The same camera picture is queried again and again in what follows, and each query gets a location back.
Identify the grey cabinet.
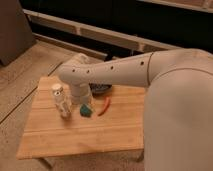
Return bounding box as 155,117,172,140
0,0,36,66

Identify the clear plastic bottle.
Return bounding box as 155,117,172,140
51,83,71,119

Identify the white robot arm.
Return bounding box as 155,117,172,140
59,48,213,171

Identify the teal eraser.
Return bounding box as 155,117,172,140
80,104,93,117

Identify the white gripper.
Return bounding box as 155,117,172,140
69,84,92,104

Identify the red chili pepper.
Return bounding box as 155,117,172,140
98,97,110,116

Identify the wooden table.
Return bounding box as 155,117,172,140
17,76,145,159

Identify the dark bowl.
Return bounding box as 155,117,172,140
90,84,111,94

